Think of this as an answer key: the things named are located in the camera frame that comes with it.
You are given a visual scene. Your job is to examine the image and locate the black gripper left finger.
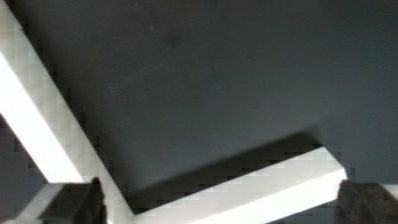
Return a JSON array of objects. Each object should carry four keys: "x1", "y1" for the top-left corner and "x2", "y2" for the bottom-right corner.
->
[{"x1": 39, "y1": 178, "x2": 107, "y2": 224}]

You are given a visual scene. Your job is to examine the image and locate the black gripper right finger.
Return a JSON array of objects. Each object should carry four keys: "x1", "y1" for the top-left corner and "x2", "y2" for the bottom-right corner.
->
[{"x1": 336, "y1": 181, "x2": 398, "y2": 224}]

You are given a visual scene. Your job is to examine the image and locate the white U-shaped barrier frame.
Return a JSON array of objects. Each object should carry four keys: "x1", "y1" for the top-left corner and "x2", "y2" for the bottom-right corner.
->
[{"x1": 0, "y1": 0, "x2": 398, "y2": 224}]

